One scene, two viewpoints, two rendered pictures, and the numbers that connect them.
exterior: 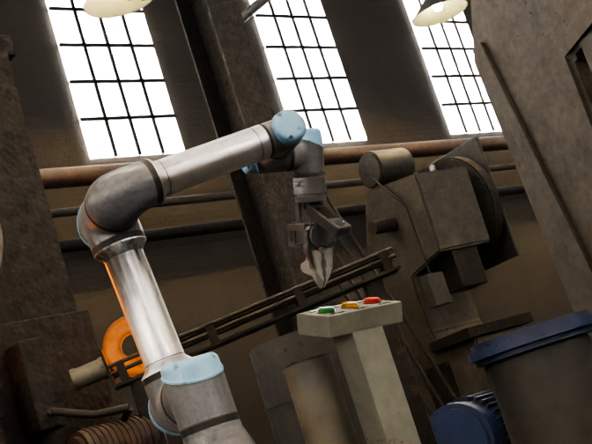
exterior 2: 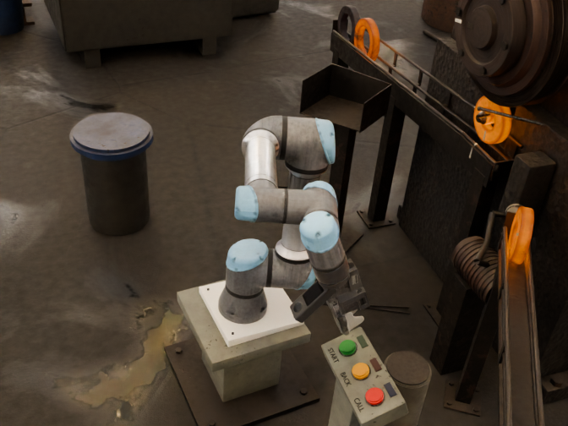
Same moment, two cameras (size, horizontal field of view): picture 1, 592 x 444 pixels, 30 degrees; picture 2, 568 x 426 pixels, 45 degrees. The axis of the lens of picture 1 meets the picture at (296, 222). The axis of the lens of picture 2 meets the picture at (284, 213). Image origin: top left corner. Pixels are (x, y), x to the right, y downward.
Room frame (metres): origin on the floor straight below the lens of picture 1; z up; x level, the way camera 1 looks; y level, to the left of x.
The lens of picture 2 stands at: (2.74, -1.14, 1.84)
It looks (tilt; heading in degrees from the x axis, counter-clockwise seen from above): 37 degrees down; 110
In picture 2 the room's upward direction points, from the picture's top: 5 degrees clockwise
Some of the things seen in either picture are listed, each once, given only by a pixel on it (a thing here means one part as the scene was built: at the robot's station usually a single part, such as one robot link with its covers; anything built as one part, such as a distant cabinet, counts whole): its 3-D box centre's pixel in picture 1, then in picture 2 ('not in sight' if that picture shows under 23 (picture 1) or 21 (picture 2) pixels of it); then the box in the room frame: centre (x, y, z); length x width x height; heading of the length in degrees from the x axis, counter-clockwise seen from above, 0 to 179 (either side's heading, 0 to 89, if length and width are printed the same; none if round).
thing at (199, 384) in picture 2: not in sight; (240, 349); (2.12, 0.27, 0.13); 0.40 x 0.40 x 0.26; 48
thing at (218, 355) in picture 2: not in sight; (242, 316); (2.12, 0.27, 0.28); 0.32 x 0.32 x 0.04; 48
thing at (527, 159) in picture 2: (34, 388); (526, 191); (2.83, 0.77, 0.68); 0.11 x 0.08 x 0.24; 42
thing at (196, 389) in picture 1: (196, 389); (248, 265); (2.13, 0.28, 0.49); 0.13 x 0.12 x 0.14; 24
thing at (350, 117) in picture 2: not in sight; (336, 164); (2.13, 1.12, 0.36); 0.26 x 0.20 x 0.72; 167
